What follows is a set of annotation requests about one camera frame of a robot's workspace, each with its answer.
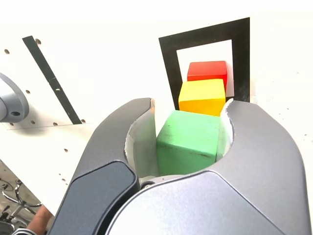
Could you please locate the yellow cube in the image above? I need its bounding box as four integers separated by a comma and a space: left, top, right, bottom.
178, 78, 226, 117

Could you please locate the chrome metal frame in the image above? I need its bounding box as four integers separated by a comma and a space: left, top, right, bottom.
0, 180, 44, 221

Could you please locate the red cube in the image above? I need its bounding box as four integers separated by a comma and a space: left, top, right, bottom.
187, 60, 228, 91

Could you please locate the black tape square outline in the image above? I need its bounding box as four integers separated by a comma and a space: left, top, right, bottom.
158, 17, 250, 110

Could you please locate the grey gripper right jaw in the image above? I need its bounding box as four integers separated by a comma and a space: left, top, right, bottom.
97, 99, 313, 235

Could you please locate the green cube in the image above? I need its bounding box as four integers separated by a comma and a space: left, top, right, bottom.
156, 109, 222, 176

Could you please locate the person's hand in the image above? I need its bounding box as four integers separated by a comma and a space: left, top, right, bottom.
25, 204, 55, 232

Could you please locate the black tape strip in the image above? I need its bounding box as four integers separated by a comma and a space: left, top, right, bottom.
22, 35, 83, 125

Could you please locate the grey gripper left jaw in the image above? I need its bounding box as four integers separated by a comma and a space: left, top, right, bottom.
47, 97, 159, 235

